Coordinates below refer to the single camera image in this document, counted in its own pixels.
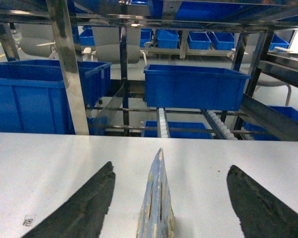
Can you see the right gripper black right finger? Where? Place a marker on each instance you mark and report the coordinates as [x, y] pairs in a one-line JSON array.
[[261, 214]]

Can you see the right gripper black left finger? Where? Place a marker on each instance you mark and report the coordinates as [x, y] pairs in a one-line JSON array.
[[82, 215]]

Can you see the flower gift bag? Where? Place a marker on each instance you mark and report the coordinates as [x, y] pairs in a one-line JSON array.
[[156, 219]]

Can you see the QR code sticker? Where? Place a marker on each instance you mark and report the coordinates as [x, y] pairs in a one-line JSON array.
[[29, 220]]

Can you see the large blue bin behind table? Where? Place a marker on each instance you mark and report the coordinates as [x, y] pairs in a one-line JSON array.
[[33, 98]]

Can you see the blue bin behind table centre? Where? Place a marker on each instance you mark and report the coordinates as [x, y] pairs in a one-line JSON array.
[[193, 87]]

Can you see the steel rack upright post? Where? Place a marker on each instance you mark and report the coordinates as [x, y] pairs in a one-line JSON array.
[[65, 29]]

